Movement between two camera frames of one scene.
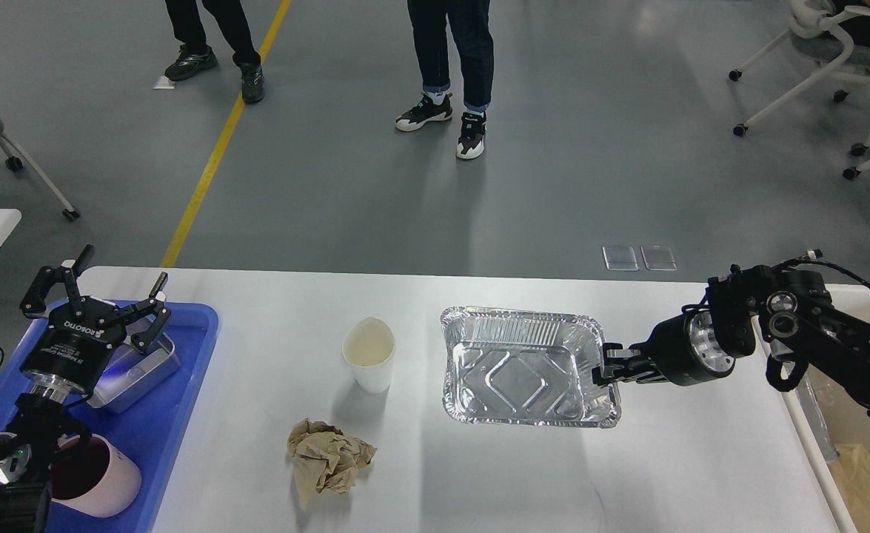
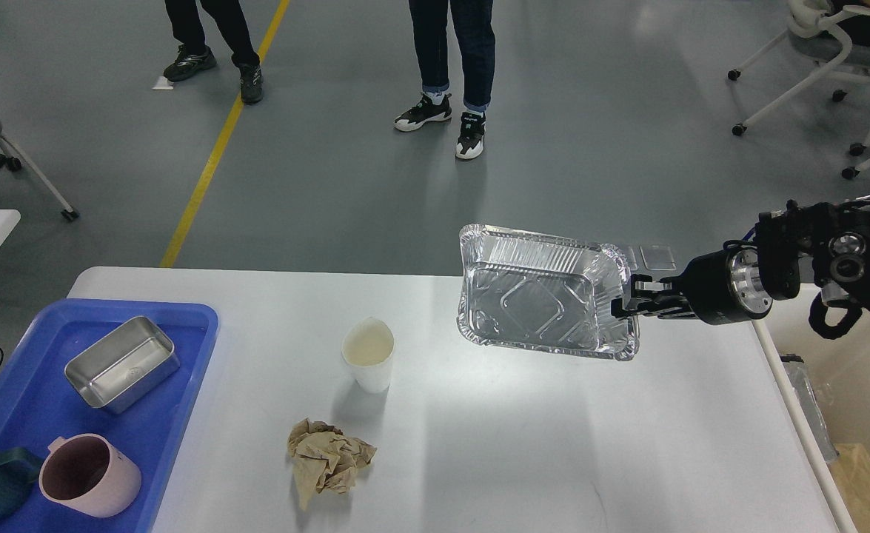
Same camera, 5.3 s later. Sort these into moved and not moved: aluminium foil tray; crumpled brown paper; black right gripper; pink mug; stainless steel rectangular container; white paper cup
Moved: aluminium foil tray; black right gripper
Not moved: crumpled brown paper; pink mug; white paper cup; stainless steel rectangular container
